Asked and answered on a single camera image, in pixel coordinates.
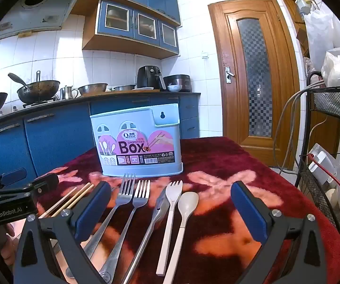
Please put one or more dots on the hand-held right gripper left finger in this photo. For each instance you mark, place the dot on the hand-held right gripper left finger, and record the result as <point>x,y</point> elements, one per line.
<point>91,210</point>

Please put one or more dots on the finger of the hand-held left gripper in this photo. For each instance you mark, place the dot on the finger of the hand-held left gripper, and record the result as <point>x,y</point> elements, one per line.
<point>44,185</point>
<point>13,176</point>

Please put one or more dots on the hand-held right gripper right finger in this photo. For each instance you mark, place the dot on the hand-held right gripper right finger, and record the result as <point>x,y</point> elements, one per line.
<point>246,210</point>

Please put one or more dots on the metal fork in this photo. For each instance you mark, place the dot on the metal fork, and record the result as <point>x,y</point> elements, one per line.
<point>125,192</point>
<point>140,196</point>

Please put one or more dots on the white plastic spoon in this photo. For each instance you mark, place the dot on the white plastic spoon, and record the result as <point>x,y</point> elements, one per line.
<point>187,204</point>

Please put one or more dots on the light blue utensil holder box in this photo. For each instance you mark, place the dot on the light blue utensil holder box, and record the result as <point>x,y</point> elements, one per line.
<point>137,151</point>

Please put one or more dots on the white plastic fork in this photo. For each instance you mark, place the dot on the white plastic fork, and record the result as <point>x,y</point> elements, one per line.
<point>172,195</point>

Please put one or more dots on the person's left hand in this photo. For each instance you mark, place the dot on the person's left hand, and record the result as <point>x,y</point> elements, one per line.
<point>7,242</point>

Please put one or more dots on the blue kitchen base cabinets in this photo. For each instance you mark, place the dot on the blue kitchen base cabinets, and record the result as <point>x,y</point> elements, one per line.
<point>54,142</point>

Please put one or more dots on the red floral blanket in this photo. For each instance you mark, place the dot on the red floral blanket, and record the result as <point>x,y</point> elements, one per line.
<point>217,159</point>

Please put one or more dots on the gas stove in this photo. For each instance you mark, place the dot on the gas stove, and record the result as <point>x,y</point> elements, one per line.
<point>36,104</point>

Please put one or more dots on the dark metal wok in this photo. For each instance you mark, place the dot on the dark metal wok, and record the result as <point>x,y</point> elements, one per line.
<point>39,91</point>

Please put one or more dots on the metal pitcher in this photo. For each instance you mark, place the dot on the metal pitcher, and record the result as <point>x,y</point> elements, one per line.
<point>66,93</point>

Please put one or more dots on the metal colander bowl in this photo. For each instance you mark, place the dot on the metal colander bowl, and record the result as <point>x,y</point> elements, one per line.
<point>93,89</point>

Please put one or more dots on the metal basin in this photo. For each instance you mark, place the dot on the metal basin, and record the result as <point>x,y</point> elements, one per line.
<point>124,88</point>

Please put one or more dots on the white plate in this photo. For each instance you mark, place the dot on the white plate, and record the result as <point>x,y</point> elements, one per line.
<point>143,88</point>

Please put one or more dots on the white bowl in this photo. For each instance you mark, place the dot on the white bowl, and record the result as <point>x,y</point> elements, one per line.
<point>175,88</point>

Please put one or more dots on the black air fryer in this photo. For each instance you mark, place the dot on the black air fryer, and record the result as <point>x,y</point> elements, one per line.
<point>147,77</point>

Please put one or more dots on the dark rice cooker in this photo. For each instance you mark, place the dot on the dark rice cooker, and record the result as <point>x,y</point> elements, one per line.
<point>178,80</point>

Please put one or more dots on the grey range hood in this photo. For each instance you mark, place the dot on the grey range hood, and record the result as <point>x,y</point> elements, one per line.
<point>39,17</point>

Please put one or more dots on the wooden door with glass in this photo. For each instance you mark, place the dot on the wooden door with glass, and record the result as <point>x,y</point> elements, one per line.
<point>232,35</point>

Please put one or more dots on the hanging white plastic bag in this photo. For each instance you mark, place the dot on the hanging white plastic bag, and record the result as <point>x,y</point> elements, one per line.
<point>319,41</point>

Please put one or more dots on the wooden shelf unit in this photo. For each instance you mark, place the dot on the wooden shelf unit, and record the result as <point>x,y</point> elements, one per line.
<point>288,6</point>

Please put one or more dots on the blue glass-door wall cabinet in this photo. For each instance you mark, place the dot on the blue glass-door wall cabinet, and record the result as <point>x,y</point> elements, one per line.
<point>130,20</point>

